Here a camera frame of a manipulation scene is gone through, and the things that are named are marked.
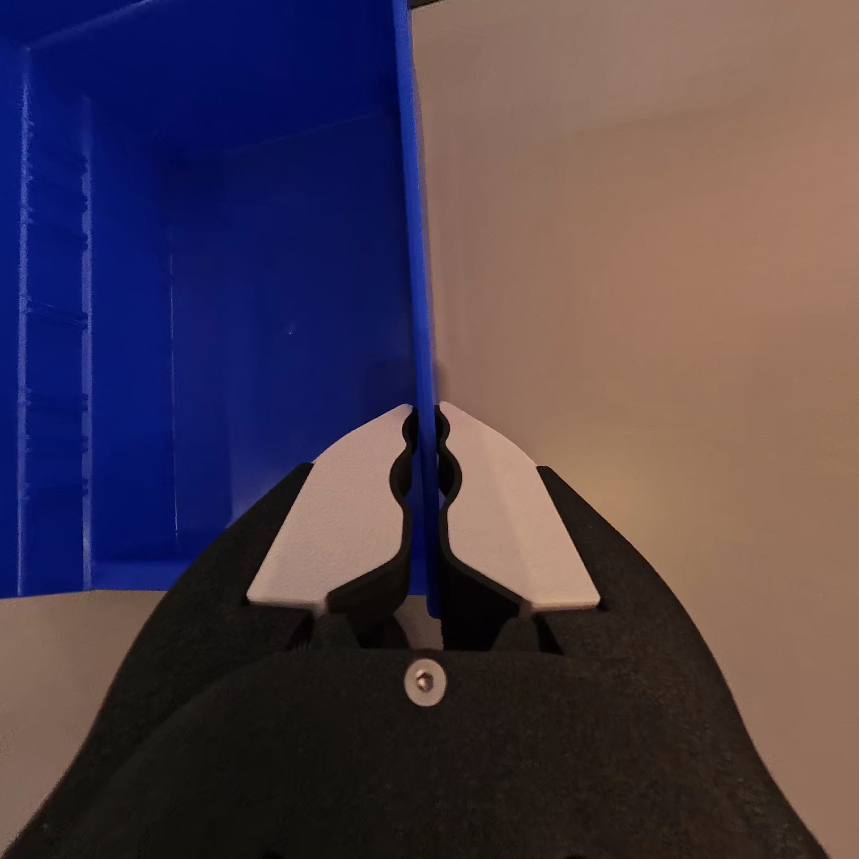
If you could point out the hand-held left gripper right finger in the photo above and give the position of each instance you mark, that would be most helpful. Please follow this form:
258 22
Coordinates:
523 530

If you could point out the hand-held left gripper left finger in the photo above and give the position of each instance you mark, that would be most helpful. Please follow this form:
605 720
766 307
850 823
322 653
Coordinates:
335 523

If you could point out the blue plastic bin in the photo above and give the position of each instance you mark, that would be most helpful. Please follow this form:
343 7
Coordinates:
235 268

